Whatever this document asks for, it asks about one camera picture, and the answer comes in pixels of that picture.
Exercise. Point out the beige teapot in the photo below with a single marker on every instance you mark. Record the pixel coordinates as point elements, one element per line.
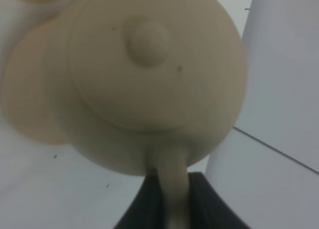
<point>147,86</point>

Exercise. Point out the beige teapot saucer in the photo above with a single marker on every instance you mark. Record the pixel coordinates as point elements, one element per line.
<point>22,89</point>

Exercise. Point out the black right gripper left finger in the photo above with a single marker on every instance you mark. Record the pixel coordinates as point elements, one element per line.
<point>146,211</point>

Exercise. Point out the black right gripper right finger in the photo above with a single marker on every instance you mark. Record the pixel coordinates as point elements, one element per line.
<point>207,209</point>

